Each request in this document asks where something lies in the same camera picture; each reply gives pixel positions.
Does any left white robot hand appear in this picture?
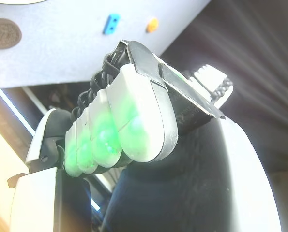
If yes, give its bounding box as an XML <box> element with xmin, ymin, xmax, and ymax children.
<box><xmin>7</xmin><ymin>40</ymin><xmax>284</xmax><ymax>232</ymax></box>

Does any orange swirl cookie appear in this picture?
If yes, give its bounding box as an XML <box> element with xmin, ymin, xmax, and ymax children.
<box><xmin>145</xmin><ymin>18</ymin><xmax>159</xmax><ymax>33</ymax></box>

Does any glowing white light strip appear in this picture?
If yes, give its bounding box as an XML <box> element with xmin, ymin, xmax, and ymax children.
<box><xmin>0</xmin><ymin>87</ymin><xmax>37</xmax><ymax>136</ymax></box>

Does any blue block with two holes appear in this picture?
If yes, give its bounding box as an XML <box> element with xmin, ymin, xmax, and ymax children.
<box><xmin>102</xmin><ymin>14</ymin><xmax>121</xmax><ymax>35</ymax></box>

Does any dark brown round cookie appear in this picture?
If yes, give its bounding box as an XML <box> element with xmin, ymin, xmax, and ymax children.
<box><xmin>0</xmin><ymin>18</ymin><xmax>22</xmax><ymax>50</ymax></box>

